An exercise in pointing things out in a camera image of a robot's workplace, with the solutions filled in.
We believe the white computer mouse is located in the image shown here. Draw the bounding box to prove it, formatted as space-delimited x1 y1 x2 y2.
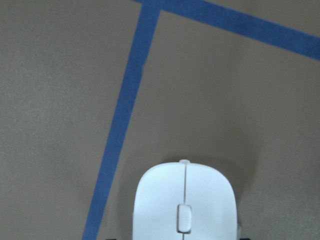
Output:
132 159 240 240

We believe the blue tape line lengthwise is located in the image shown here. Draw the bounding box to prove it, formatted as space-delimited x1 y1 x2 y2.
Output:
81 0 163 240

